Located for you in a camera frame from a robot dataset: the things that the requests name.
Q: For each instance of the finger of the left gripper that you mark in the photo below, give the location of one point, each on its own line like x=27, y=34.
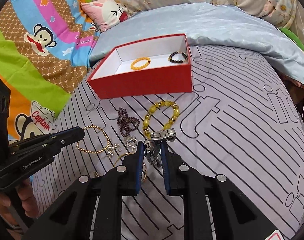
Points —
x=67, y=137

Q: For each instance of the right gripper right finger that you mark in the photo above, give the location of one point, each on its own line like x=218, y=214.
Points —
x=213, y=207

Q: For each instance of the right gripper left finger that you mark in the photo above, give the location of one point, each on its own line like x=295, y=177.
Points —
x=91, y=207

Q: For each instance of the red jewelry box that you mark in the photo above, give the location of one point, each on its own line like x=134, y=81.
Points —
x=157, y=65

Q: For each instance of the person's left hand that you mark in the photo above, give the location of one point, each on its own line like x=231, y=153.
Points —
x=21, y=202

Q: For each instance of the grey striped bed cover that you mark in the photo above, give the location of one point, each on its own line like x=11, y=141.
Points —
x=239, y=121

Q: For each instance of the colourful monkey cartoon bedsheet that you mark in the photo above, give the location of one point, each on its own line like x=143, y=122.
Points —
x=44, y=54

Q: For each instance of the pink cat cushion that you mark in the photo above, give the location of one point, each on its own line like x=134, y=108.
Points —
x=105, y=13

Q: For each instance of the green plastic object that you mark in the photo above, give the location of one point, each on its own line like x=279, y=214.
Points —
x=292, y=37

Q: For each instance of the light blue folded blanket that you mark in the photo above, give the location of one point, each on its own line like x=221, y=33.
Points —
x=206, y=24

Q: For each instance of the white hanging cord switch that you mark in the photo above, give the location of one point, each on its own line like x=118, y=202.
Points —
x=300, y=18

